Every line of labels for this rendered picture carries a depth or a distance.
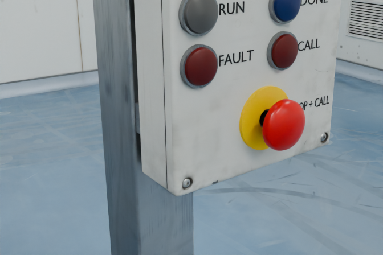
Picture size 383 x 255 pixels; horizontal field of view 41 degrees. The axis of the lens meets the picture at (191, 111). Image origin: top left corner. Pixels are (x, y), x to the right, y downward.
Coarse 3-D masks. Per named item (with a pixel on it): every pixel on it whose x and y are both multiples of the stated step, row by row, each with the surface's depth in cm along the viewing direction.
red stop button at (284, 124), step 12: (276, 108) 37; (288, 108) 37; (300, 108) 38; (264, 120) 37; (276, 120) 37; (288, 120) 37; (300, 120) 38; (264, 132) 37; (276, 132) 37; (288, 132) 38; (300, 132) 39; (276, 144) 38; (288, 144) 38
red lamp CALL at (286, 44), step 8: (280, 40) 38; (288, 40) 38; (272, 48) 38; (280, 48) 38; (288, 48) 38; (296, 48) 39; (272, 56) 38; (280, 56) 38; (288, 56) 39; (280, 64) 39; (288, 64) 39
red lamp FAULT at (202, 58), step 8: (200, 48) 34; (208, 48) 34; (192, 56) 34; (200, 56) 34; (208, 56) 34; (192, 64) 34; (200, 64) 34; (208, 64) 34; (216, 64) 35; (192, 72) 34; (200, 72) 34; (208, 72) 34; (192, 80) 34; (200, 80) 34; (208, 80) 35
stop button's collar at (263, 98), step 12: (252, 96) 38; (264, 96) 39; (276, 96) 40; (324, 96) 44; (252, 108) 39; (264, 108) 39; (240, 120) 38; (252, 120) 39; (240, 132) 39; (252, 132) 39; (252, 144) 40; (264, 144) 40
